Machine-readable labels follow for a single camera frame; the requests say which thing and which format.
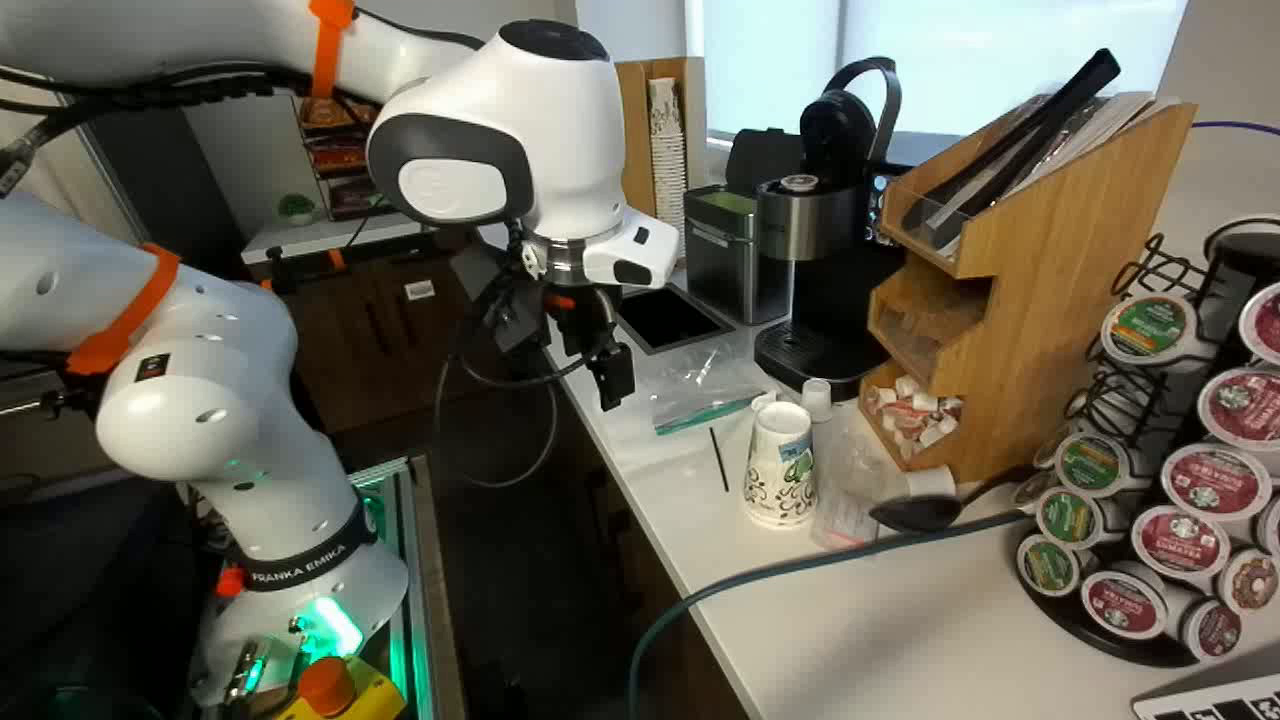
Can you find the bamboo condiment organizer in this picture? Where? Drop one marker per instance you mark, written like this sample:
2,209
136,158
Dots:
1055,293

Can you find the bright window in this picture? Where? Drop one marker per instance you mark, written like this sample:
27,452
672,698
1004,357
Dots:
986,55

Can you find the brown wooden cabinet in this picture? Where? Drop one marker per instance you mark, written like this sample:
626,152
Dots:
387,344

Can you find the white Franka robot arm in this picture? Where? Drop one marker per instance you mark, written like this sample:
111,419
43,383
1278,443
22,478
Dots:
532,120

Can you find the black tongs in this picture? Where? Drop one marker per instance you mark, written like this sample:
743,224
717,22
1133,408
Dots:
1027,132

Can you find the steel lidded trash bin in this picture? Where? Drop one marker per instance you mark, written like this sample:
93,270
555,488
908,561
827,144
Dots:
726,263

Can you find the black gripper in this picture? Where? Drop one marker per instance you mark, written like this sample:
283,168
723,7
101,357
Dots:
581,313

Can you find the green lit robot stand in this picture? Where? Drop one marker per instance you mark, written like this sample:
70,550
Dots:
383,514

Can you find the checkerboard calibration board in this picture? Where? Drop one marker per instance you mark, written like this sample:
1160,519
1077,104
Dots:
1213,700

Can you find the stack of paper cups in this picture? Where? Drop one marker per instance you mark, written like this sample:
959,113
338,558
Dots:
667,142

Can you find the white plastic coffee pod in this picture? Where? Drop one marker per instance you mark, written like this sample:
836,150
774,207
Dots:
819,394

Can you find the green lid coffee pod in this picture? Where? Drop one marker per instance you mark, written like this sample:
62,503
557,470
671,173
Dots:
1150,328
1088,460
1065,519
1045,565

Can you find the printed paper coffee cup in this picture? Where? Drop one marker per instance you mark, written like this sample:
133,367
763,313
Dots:
783,464

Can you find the yellow emergency stop button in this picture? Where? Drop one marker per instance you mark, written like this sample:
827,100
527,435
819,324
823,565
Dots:
332,685

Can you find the white green logo container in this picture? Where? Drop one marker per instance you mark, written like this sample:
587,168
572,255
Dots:
299,207

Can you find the crumpled clear plastic wrap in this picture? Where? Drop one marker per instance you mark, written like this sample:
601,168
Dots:
854,487

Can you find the black oval scoop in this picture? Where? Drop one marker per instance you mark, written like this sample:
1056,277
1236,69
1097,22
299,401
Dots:
917,514

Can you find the wooden cup dispenser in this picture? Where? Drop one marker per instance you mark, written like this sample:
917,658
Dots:
635,132

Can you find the thin stir stick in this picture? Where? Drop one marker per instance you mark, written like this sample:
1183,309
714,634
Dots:
717,460

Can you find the black silver coffee machine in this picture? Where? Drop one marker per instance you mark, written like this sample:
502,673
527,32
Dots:
827,280

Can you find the small creamer cup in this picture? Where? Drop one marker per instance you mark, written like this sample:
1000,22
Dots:
935,435
948,405
907,420

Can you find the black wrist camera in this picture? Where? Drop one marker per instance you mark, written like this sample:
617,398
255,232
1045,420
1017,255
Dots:
505,300

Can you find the clear zip bag green stripe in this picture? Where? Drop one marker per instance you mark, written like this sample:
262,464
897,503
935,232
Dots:
692,394

